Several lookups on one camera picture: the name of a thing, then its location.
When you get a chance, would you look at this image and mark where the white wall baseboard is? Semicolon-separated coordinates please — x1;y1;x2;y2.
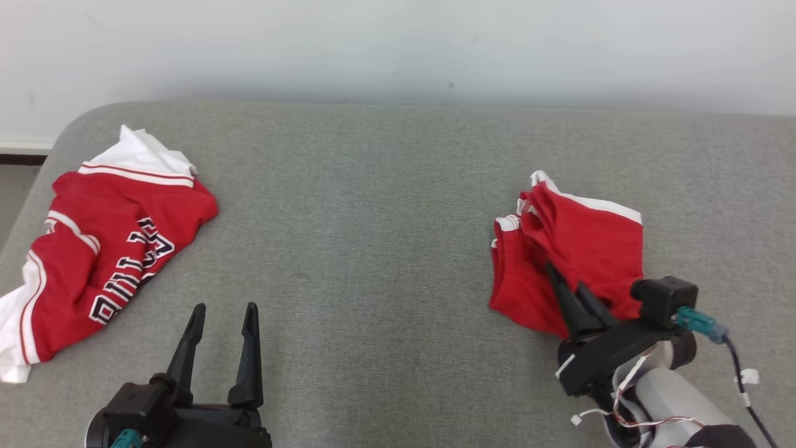
0;141;55;156

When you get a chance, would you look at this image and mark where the red shorts white trim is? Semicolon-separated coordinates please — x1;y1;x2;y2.
488;170;645;340

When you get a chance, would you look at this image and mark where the thin white wire bundle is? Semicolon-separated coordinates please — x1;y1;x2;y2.
570;347;705;448

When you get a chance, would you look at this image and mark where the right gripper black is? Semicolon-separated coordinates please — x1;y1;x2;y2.
545;261;672;397

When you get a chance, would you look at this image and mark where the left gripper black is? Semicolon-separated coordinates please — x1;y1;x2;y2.
85;302;272;448

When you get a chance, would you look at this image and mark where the red white basketball jersey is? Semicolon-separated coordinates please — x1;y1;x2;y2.
0;124;220;384

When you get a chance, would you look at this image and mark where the black cable teal connector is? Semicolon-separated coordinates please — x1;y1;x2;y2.
110;428;146;448
675;306;779;448

